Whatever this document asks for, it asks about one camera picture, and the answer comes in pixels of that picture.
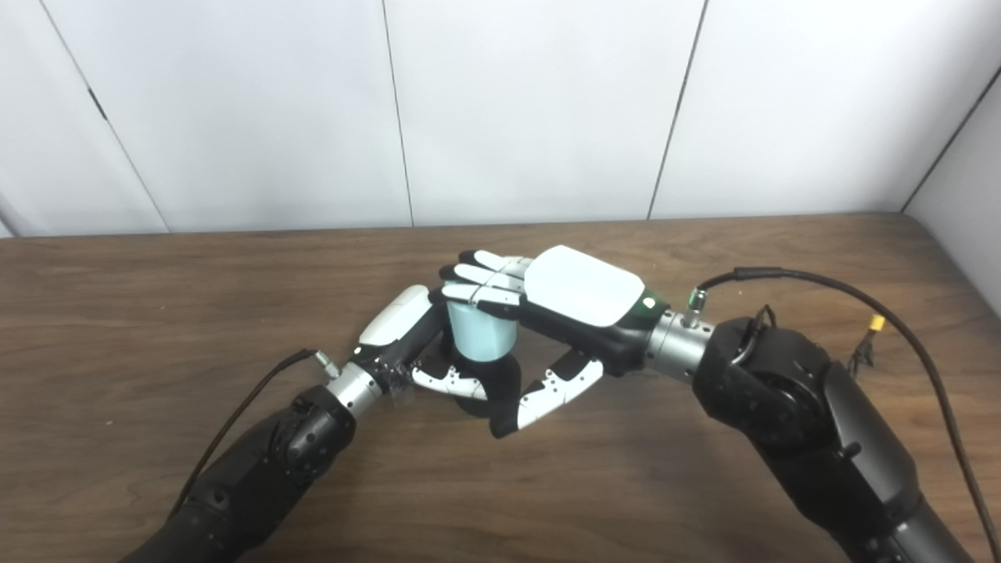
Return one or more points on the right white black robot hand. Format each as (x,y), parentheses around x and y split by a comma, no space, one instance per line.
(583,289)

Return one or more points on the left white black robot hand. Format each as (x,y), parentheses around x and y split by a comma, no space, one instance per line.
(395,317)

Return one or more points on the light blue cylinder cup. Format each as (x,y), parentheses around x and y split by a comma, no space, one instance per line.
(481,336)

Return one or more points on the black funnel-shaped nozzle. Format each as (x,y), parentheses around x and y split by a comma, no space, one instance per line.
(500,379)

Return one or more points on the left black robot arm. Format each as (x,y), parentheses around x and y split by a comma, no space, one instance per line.
(258,469)

